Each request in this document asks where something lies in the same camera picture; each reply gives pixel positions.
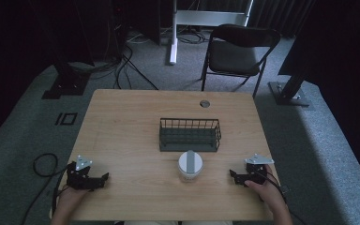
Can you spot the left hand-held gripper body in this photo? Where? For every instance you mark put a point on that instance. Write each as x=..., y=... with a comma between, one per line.
x=78, y=178

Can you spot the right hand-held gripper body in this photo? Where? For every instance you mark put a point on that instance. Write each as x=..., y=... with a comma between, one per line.
x=256, y=173

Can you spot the person's left hand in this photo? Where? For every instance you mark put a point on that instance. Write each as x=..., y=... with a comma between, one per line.
x=70, y=198

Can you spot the person's right hand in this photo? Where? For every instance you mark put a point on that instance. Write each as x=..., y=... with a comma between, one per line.
x=266, y=193

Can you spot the white cup with grey lid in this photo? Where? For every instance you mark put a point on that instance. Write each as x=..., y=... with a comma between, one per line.
x=190, y=167

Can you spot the grey round table grommet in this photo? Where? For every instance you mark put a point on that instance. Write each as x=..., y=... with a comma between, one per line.
x=204, y=103

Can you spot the black metal stand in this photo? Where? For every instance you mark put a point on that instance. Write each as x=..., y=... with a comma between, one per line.
x=289, y=92
x=67, y=82

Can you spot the black folding chair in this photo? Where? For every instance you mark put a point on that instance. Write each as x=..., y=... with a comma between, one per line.
x=235, y=56

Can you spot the white desk frame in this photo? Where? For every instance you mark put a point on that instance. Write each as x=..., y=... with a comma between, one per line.
x=200, y=17

